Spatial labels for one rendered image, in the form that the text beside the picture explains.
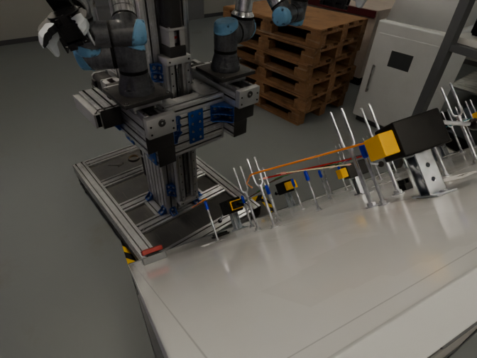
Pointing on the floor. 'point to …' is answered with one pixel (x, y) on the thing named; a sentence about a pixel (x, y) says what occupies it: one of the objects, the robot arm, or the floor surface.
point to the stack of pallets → (302, 60)
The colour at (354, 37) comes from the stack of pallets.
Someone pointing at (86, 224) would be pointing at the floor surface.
